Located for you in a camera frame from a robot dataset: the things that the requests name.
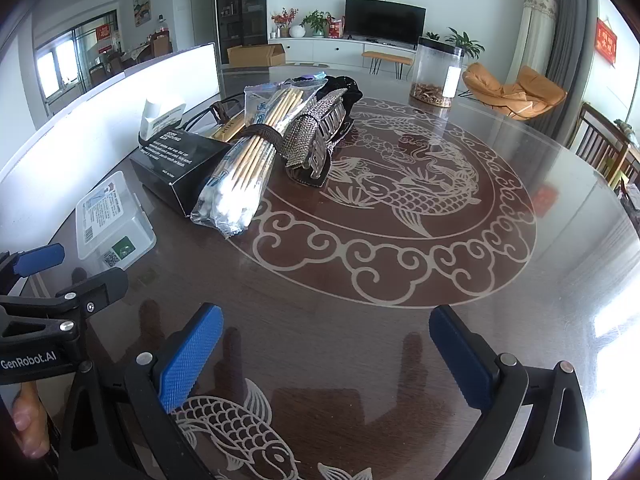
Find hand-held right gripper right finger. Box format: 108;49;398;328
429;304;593;480

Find black velvet hair scrunchie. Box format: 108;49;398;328
320;75;364;112

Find dark frame glasses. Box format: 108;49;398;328
185;96;246;133

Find bag of cotton swabs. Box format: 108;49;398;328
190;80;323;238

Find orange lounge chair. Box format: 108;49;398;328
462;62;568;121

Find green potted plant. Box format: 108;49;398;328
300;10;333;38

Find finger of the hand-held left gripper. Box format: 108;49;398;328
55;267;129;321
0;243;66;277

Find white tube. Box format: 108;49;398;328
139;99;187;140

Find black elastic band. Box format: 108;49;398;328
235;127;281;153

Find red flower bouquet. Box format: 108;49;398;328
271;8;298;38

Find clear plastic lidded box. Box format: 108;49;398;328
75;170;158;273

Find white television cabinet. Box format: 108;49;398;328
267;35;418;68

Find clear cylinder jar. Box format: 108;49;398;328
410;37;466;109

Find orange top bench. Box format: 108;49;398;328
361;50;415;79

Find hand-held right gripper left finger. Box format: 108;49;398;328
57;302;226;480

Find black television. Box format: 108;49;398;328
345;0;427;51

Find person's left hand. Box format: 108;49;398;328
10;382;51;458

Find red wall hanging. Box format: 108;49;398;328
595;17;619;67

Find white standing air conditioner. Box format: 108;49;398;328
505;0;558;92

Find open cardboard box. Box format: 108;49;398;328
227;44;286;67

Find black cardboard box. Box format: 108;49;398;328
130;131;236;218

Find white low partition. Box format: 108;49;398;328
0;42;221;241

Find dark wooden chair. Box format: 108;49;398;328
575;102;640;191

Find grey curtain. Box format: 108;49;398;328
542;0;601;146

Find large leafy potted plant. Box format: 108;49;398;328
445;27;486;61

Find rhinestone hair claw clip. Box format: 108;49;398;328
280;87;353;188

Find dark display cabinet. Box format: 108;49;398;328
215;0;268;51

